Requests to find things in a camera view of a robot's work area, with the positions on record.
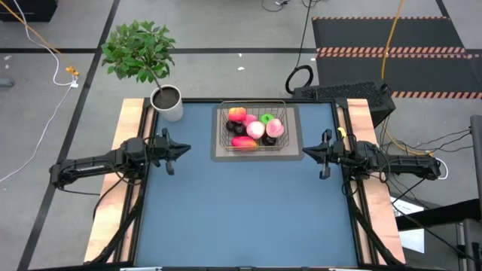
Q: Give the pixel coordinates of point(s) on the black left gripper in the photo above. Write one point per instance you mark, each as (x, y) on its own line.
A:
(162, 148)

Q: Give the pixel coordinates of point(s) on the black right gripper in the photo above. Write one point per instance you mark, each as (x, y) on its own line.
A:
(333, 152)

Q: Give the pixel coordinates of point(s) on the pink toy peach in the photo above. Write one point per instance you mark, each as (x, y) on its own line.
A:
(249, 119)
(255, 130)
(275, 128)

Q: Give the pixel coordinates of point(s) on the dark purple plum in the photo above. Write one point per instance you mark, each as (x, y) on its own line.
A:
(240, 130)
(230, 126)
(268, 141)

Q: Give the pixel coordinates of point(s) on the green apple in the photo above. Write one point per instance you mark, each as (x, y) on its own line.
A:
(266, 118)

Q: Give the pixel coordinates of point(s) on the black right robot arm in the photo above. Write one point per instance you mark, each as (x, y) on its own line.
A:
(406, 165)

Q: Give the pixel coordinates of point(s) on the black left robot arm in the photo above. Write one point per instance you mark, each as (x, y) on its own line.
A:
(86, 165)

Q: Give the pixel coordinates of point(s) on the yellow tag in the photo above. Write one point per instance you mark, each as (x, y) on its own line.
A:
(342, 132)

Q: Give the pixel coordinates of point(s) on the white plant pot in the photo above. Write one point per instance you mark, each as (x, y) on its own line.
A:
(173, 111)

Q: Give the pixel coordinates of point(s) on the wooden side board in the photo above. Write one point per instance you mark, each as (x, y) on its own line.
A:
(130, 113)
(359, 116)

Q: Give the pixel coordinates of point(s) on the grey and beige placemat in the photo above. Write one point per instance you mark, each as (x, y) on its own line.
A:
(256, 156)

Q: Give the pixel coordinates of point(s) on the black diagonal support strut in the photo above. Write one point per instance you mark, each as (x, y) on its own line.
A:
(119, 226)
(373, 226)

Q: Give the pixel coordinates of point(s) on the green leafy potted tree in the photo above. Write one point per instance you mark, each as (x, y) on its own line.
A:
(139, 49)

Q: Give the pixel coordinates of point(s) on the white sheet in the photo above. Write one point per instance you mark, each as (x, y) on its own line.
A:
(412, 241)

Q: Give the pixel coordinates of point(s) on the black hazard-striped floor mat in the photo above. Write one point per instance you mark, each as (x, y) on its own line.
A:
(376, 34)

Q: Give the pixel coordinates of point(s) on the black beam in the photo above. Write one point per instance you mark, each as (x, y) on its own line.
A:
(444, 214)

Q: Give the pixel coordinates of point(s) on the grey floor box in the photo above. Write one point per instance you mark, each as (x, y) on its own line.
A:
(7, 83)

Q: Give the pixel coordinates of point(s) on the black floor box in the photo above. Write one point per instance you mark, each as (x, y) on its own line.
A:
(30, 9)

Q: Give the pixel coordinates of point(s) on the black table frame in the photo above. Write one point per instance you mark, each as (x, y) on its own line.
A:
(196, 100)

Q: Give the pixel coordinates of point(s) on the grey metal post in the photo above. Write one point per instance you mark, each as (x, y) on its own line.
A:
(476, 150)

